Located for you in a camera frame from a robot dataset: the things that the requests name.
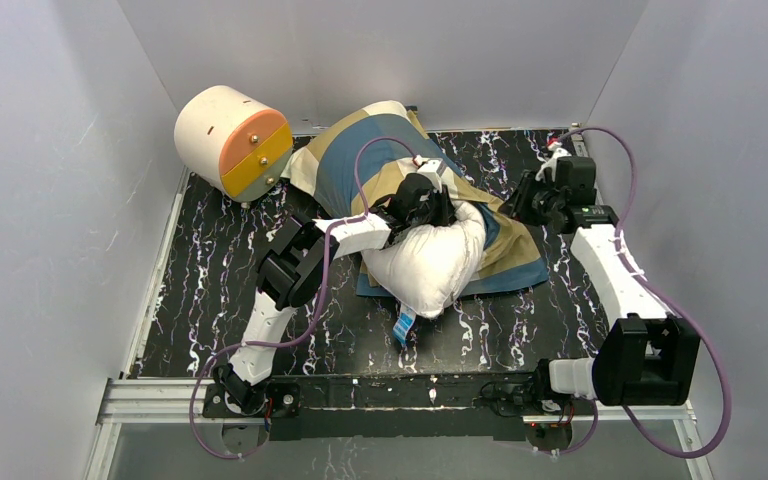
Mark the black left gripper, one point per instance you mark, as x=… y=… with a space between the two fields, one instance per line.
x=437 y=211

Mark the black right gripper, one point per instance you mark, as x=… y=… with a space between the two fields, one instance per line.
x=524 y=203

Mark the white pillow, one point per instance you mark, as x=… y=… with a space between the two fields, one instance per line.
x=432 y=265

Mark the blue beige white pillowcase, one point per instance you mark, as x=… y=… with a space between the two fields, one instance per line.
x=364 y=157

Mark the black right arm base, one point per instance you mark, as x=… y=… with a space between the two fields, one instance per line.
x=534 y=395

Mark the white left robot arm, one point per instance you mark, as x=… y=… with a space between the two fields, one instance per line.
x=295 y=270

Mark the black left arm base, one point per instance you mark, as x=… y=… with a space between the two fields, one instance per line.
x=229 y=398

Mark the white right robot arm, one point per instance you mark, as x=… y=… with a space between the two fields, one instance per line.
x=649 y=355

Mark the blue pillow label tag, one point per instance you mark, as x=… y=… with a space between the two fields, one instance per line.
x=405 y=321

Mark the round cream drawer cabinet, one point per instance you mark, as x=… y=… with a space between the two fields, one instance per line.
x=237 y=144

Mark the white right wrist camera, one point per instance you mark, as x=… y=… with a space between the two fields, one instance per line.
x=548 y=169

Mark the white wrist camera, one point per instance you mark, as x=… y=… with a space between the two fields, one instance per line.
x=431 y=168
x=548 y=169

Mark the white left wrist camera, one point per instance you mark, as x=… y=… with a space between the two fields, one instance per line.
x=431 y=168

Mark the aluminium table frame rail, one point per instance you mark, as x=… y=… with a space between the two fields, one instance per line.
x=395 y=420

